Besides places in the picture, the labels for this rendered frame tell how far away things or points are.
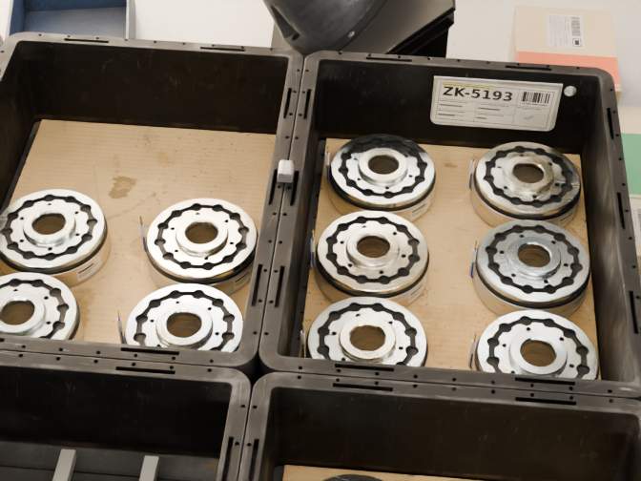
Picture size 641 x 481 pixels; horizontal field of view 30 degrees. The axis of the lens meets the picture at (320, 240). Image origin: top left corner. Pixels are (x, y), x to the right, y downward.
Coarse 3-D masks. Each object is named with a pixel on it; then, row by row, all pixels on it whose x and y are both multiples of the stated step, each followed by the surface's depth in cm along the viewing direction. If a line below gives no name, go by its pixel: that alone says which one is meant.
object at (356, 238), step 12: (372, 228) 110; (348, 240) 108; (360, 240) 109; (384, 240) 109; (396, 240) 109; (348, 252) 108; (396, 252) 108; (360, 264) 107; (372, 264) 107; (384, 264) 107
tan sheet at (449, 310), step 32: (448, 160) 122; (576, 160) 122; (320, 192) 118; (448, 192) 118; (320, 224) 115; (416, 224) 115; (448, 224) 115; (480, 224) 115; (576, 224) 115; (448, 256) 112; (448, 288) 110; (448, 320) 107; (480, 320) 107; (576, 320) 107; (448, 352) 104
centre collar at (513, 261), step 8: (520, 240) 109; (528, 240) 109; (536, 240) 109; (544, 240) 109; (512, 248) 108; (520, 248) 108; (544, 248) 108; (552, 248) 108; (512, 256) 107; (552, 256) 107; (560, 256) 107; (512, 264) 107; (520, 264) 107; (552, 264) 107; (560, 264) 107; (520, 272) 106; (528, 272) 106; (536, 272) 106; (544, 272) 106; (552, 272) 106
